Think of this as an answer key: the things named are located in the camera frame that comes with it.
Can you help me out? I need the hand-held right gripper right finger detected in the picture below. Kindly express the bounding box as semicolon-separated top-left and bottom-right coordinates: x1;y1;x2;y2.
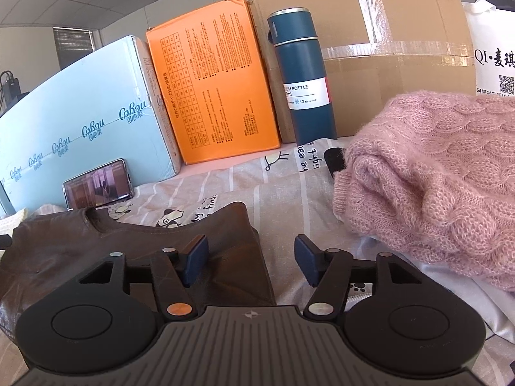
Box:
295;234;421;324

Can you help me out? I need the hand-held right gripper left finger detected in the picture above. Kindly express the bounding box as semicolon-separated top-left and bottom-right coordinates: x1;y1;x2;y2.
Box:
78;235;210;322

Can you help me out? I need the brown leather garment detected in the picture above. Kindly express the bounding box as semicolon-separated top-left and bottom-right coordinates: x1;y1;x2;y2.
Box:
0;202;276;342

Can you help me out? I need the printed bed sheet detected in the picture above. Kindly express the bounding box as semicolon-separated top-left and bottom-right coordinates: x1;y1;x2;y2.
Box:
0;137;515;386

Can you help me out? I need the black cloth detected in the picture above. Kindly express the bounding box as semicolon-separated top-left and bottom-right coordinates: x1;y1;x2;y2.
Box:
324;148;349;178

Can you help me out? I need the smartphone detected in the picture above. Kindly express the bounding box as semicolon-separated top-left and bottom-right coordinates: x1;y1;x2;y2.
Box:
63;159;133;211

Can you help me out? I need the pink knitted sweater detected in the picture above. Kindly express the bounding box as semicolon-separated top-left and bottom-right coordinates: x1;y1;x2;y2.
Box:
332;90;515;292

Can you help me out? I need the dark blue vacuum bottle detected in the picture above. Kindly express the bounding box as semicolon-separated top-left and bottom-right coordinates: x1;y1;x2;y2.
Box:
267;7;338;147

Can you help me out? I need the orange cardboard box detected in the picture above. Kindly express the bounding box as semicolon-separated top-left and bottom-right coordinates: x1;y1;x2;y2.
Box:
145;0;281;165

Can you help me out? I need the cream knitted cloth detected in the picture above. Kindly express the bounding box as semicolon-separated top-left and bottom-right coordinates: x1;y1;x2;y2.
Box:
0;208;29;226

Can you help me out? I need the light blue cardboard box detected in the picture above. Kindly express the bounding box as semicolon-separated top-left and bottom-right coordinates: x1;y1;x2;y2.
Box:
0;35;182;216

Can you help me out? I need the brown cardboard box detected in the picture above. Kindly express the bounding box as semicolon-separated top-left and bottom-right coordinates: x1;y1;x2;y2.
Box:
247;0;477;143

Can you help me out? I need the window blind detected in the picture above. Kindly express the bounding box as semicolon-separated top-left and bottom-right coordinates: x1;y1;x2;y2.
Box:
53;27;95;53

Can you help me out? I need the black device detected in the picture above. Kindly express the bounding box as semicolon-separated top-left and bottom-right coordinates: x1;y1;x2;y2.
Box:
0;70;22;109

